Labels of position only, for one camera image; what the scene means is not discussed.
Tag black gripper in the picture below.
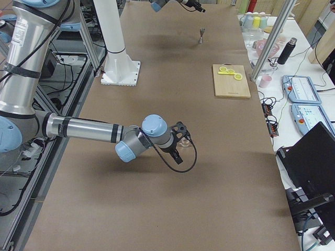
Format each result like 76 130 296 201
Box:
182 0 206 13
160 141 183 165

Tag clear glass shaker cup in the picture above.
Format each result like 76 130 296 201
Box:
180 138 191 147

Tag steel measuring jigger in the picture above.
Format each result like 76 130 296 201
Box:
198 28 206 44

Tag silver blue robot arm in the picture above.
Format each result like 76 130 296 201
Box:
149 0 206 13
1 1 188 164

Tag grey blue cup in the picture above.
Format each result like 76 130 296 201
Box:
242 15 253 29

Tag yellow cup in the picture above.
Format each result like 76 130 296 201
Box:
252 16 261 29

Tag pale green cup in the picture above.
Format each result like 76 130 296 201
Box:
259 16 267 29

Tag pink plastic cup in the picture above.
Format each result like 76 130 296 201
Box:
259 74 272 88

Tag yellow lemon slice far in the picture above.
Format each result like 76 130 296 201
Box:
219 66 228 73

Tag pink bowl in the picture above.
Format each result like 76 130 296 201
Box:
254 39 281 56

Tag yellow lemon slice near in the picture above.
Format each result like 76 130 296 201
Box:
234 73 243 81

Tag wooden cutting board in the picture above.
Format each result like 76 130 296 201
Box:
213 64 251 98

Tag black water bottle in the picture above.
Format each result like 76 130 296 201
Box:
277 37 297 65

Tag orange black power strip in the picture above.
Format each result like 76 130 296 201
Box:
262 104 279 138

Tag far teach pendant tablet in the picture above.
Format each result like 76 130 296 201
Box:
282 75 322 104

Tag teach pendant tablet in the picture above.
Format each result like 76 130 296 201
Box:
291 103 334 135
282 75 322 104

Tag black laptop monitor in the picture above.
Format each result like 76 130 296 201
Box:
276 122 334 197

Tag near teach pendant tablet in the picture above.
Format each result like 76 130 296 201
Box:
291 103 334 135

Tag black camera cable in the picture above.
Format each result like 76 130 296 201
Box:
138 128 198 173

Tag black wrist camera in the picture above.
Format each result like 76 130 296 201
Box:
171 121 190 143

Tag aluminium frame post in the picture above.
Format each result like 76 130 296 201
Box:
250 0 296 82

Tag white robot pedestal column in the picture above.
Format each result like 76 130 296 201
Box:
94 0 141 86

